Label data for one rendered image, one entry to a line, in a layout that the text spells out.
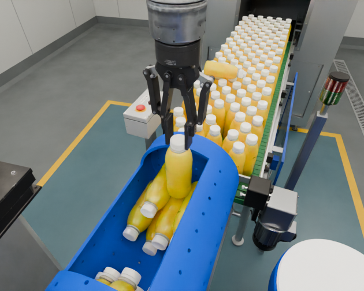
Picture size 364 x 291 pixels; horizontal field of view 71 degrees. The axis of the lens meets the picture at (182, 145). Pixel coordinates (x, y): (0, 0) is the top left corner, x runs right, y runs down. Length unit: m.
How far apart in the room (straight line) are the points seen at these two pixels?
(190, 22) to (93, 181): 1.98
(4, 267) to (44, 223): 1.10
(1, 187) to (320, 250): 0.87
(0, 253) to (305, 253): 0.91
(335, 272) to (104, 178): 1.85
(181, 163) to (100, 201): 1.60
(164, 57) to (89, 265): 0.50
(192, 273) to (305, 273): 0.31
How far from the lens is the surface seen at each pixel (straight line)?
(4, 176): 0.91
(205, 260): 0.56
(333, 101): 1.05
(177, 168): 0.59
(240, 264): 1.84
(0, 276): 1.10
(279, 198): 1.06
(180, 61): 0.43
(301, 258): 0.75
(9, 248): 1.08
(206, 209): 0.57
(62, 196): 2.27
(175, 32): 0.40
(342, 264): 0.79
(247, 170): 1.01
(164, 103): 0.51
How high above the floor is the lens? 1.67
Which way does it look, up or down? 43 degrees down
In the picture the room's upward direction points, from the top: straight up
